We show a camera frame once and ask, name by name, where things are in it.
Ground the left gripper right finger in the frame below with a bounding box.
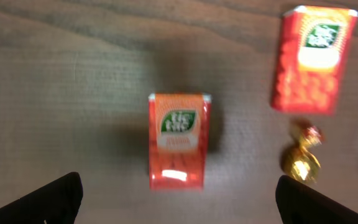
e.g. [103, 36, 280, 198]
[275, 174, 358, 224]

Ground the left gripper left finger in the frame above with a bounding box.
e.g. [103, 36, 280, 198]
[0, 171, 84, 224]

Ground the gold wrapped candy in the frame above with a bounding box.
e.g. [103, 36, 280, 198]
[279, 118, 324, 185]

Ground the orange candy box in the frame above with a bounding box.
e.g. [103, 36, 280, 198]
[270, 4, 358, 115]
[147, 92, 213, 191]

